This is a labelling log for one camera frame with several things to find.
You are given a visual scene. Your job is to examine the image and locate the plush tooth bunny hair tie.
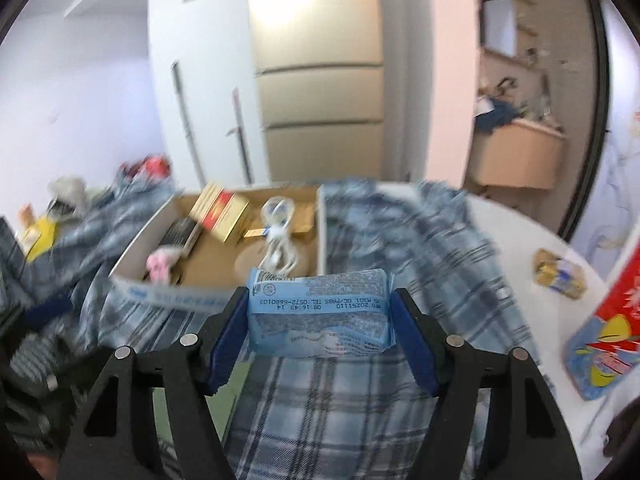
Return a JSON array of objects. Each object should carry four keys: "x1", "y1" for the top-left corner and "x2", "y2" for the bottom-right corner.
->
[{"x1": 146, "y1": 247, "x2": 183, "y2": 281}]

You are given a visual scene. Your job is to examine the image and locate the yellow bag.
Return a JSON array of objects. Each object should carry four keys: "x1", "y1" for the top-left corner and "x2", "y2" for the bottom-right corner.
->
[{"x1": 17, "y1": 215, "x2": 61, "y2": 261}]

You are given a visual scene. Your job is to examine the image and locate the black tissue pack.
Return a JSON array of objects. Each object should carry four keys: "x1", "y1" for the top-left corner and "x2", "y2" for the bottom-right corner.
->
[{"x1": 162, "y1": 217, "x2": 203, "y2": 256}]

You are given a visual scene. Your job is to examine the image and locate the blue cloth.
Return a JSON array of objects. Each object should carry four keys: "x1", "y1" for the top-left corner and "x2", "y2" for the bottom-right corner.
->
[{"x1": 475, "y1": 95, "x2": 523, "y2": 133}]

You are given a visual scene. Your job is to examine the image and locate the black door frame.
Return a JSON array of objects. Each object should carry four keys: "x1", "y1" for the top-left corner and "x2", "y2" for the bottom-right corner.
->
[{"x1": 557, "y1": 0, "x2": 613, "y2": 241}]

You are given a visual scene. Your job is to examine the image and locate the beige vanity cabinet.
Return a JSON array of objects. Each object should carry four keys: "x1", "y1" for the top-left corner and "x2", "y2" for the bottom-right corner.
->
[{"x1": 465, "y1": 120, "x2": 568, "y2": 191}]

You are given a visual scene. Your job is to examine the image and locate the pile of red gift packages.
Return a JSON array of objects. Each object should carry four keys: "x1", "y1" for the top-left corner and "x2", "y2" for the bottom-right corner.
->
[{"x1": 120, "y1": 155, "x2": 173, "y2": 183}]

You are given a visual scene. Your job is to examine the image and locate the beige refrigerator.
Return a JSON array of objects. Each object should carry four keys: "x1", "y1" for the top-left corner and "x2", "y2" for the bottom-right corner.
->
[{"x1": 245, "y1": 0, "x2": 386, "y2": 183}]

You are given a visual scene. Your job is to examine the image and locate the blue plaid blanket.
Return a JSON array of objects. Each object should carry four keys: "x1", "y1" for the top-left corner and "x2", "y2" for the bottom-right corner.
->
[{"x1": 0, "y1": 167, "x2": 556, "y2": 480}]

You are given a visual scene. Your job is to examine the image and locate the gold red box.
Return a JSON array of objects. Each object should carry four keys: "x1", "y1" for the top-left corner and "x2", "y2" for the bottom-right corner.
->
[{"x1": 189, "y1": 181, "x2": 251, "y2": 243}]

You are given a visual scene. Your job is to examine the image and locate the yellow blue snack packet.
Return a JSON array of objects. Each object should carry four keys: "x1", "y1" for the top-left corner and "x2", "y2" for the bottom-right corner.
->
[{"x1": 532, "y1": 248, "x2": 588, "y2": 301}]

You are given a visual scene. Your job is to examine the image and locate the red blue printed bag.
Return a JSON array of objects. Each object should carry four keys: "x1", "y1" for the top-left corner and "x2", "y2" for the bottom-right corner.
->
[{"x1": 562, "y1": 245, "x2": 640, "y2": 401}]

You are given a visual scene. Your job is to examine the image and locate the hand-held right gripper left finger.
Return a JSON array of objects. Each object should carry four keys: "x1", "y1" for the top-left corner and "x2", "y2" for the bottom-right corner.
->
[{"x1": 60, "y1": 286, "x2": 249, "y2": 480}]

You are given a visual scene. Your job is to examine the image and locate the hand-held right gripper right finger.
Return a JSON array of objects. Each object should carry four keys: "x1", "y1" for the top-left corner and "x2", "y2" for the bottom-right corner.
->
[{"x1": 390, "y1": 287, "x2": 583, "y2": 480}]

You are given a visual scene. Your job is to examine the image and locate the white cable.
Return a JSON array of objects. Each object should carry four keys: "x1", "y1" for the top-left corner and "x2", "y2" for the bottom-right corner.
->
[{"x1": 257, "y1": 197, "x2": 301, "y2": 273}]

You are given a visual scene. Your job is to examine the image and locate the cardboard box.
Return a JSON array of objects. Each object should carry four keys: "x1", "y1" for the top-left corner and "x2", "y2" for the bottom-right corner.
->
[{"x1": 110, "y1": 185, "x2": 328, "y2": 313}]

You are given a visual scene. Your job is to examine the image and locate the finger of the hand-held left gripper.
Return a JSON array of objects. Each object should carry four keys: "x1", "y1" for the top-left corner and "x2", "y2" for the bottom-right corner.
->
[
  {"x1": 20, "y1": 302, "x2": 76, "y2": 333},
  {"x1": 10, "y1": 374, "x2": 77, "y2": 442}
]

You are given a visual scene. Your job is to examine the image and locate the wall mirror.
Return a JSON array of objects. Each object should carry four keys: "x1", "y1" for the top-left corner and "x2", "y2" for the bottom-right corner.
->
[{"x1": 480, "y1": 0, "x2": 518, "y2": 58}]

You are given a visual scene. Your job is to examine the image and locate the light blue tissue pack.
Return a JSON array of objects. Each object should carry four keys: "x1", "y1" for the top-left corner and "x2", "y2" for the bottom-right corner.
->
[{"x1": 247, "y1": 267, "x2": 396, "y2": 358}]

